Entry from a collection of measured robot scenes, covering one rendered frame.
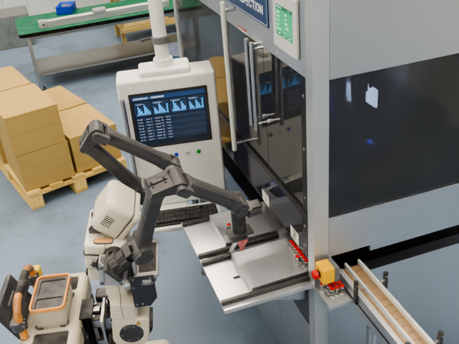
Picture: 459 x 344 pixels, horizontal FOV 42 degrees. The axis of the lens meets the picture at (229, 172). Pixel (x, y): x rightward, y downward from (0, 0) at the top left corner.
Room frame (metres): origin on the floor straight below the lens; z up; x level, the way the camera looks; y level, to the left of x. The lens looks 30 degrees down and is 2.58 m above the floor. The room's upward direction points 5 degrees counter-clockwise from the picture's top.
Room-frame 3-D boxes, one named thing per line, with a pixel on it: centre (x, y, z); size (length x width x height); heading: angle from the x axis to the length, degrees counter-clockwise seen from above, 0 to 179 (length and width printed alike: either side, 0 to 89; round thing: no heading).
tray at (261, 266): (2.09, -0.17, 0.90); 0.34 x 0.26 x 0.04; 107
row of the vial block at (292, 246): (2.13, -0.28, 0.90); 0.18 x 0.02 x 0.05; 17
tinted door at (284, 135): (2.20, -0.25, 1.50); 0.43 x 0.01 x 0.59; 16
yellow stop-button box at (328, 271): (1.89, -0.36, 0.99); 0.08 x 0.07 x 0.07; 106
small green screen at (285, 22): (2.13, -0.25, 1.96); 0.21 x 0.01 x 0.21; 16
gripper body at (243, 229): (1.98, -0.02, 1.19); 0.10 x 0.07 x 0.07; 107
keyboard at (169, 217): (2.67, 0.28, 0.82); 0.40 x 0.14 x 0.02; 96
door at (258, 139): (2.64, -0.12, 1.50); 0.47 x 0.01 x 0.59; 16
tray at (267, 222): (2.42, -0.08, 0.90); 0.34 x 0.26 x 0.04; 106
